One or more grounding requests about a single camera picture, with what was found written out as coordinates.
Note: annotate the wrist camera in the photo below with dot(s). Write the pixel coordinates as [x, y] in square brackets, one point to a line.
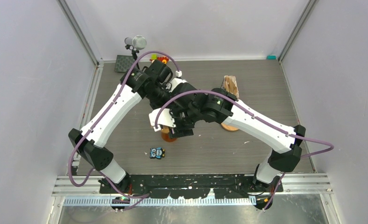
[175, 81]
[157, 121]

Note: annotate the dark grey studded plate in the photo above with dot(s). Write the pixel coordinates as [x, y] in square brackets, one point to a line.
[123, 63]

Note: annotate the silver microphone on tripod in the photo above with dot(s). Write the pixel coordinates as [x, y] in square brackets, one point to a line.
[135, 44]

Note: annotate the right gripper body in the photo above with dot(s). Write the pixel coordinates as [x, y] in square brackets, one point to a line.
[184, 120]

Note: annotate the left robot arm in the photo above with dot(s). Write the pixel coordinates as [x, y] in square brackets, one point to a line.
[153, 82]

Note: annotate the blue owl sticker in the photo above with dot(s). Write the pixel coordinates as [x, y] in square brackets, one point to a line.
[157, 153]

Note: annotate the orange coffee filter box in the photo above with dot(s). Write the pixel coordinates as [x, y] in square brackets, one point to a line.
[230, 85]

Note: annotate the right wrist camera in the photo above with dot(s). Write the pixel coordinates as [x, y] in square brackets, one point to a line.
[157, 121]

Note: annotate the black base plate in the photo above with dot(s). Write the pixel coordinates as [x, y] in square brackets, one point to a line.
[221, 186]

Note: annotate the colourful toy car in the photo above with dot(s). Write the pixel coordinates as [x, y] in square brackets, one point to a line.
[160, 58]

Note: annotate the teal block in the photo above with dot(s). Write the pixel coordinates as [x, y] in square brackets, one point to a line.
[271, 57]

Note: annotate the wooden ring stand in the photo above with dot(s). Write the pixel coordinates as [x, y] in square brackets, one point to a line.
[229, 128]

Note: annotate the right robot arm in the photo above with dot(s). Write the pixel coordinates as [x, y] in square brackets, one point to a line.
[219, 106]

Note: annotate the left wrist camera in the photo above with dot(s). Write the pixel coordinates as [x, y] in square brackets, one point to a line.
[175, 81]

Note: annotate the amber glass carafe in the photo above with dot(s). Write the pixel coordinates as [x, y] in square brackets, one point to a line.
[165, 135]

